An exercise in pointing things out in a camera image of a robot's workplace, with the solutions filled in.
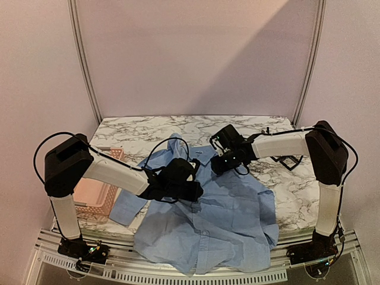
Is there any blue button-up shirt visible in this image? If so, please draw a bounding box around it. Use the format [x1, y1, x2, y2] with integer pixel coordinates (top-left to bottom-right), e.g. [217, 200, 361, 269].
[110, 133, 279, 274]

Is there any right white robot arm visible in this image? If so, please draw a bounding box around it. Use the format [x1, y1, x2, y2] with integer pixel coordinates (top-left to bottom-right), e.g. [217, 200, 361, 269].
[209, 121, 349, 236]

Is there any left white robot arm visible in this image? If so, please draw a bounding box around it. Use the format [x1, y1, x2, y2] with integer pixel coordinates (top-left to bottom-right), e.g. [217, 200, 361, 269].
[43, 133, 203, 258]

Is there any pink plastic basket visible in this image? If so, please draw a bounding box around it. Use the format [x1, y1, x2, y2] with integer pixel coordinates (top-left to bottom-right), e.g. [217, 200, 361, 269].
[72, 146, 125, 217]

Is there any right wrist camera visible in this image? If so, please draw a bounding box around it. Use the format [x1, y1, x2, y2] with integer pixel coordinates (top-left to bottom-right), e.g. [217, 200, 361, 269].
[209, 135, 224, 156]

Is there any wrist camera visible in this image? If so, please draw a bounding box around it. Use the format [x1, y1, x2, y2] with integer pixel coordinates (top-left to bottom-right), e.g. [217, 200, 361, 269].
[187, 159, 201, 181]
[209, 135, 224, 156]

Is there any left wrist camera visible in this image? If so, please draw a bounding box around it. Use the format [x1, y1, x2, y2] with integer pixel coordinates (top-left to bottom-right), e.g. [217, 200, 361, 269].
[187, 159, 201, 181]

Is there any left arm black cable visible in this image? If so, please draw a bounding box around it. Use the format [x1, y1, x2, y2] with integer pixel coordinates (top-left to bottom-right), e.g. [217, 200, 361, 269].
[32, 132, 191, 185]

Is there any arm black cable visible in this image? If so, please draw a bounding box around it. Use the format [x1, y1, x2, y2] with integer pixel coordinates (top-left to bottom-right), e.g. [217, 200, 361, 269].
[234, 126, 360, 238]
[32, 132, 191, 185]

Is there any upright black frame box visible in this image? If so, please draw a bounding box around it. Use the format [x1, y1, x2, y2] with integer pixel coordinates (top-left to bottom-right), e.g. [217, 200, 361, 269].
[261, 127, 271, 135]

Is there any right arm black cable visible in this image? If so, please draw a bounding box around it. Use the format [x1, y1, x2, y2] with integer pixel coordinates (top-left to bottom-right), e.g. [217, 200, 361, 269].
[234, 126, 360, 238]

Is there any open black frame box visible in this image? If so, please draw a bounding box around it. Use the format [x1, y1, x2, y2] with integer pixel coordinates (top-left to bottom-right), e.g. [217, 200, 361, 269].
[271, 156, 303, 171]

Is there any aluminium front rail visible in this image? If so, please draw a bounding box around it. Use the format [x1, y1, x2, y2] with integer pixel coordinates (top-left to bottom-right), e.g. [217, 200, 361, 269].
[27, 230, 371, 284]

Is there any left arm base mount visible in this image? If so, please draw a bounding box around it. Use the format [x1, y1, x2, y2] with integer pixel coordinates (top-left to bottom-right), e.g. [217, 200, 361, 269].
[58, 236, 110, 273]

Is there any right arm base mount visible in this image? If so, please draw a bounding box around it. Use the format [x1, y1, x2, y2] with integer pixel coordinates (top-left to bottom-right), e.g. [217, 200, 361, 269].
[286, 230, 346, 267]

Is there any right aluminium corner post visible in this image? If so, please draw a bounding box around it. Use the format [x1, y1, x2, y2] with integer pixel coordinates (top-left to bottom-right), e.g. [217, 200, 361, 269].
[291, 0, 327, 126]

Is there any aluminium corner post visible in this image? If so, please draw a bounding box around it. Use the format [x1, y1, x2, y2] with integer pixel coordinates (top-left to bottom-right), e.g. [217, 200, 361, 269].
[291, 0, 327, 126]
[67, 0, 103, 125]

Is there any left aluminium corner post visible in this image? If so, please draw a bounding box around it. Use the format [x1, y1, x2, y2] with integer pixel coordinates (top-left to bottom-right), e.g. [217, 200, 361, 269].
[67, 0, 103, 125]

